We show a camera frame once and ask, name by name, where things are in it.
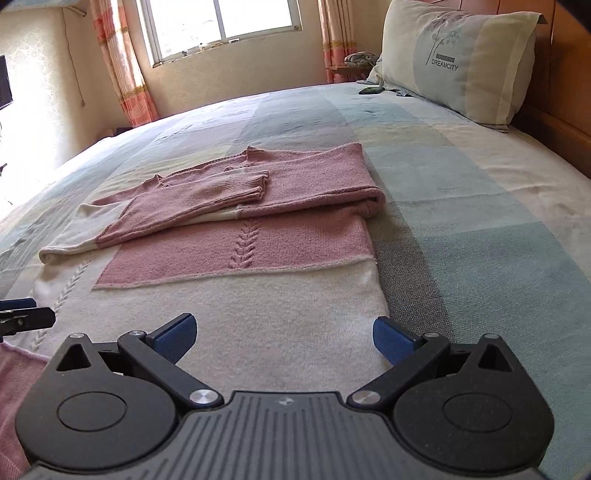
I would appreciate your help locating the grey bundled cloth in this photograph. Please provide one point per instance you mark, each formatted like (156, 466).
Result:
(362, 58)

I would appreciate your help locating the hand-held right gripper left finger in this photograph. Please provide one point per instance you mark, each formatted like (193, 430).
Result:
(178, 337)

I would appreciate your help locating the black wall television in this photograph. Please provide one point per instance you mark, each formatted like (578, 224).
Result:
(4, 83)

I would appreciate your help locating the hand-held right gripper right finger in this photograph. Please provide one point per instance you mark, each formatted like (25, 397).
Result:
(392, 339)

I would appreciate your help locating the window with white frame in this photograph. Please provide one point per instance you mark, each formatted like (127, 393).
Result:
(221, 27)

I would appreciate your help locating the small grey cloth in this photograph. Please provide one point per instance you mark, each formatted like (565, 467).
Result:
(404, 92)

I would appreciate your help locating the wooden nightstand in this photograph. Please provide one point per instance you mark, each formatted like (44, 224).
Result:
(346, 74)

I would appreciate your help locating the black phone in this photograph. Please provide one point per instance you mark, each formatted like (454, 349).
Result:
(371, 90)

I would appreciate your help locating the patchwork pillow with flower print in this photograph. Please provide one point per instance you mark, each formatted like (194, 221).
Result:
(461, 60)

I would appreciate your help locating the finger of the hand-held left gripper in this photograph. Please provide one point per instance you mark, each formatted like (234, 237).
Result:
(16, 303)

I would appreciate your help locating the wooden headboard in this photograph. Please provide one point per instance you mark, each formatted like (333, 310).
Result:
(563, 92)

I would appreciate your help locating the pink and white knit sweater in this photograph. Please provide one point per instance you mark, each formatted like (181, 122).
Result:
(277, 295)

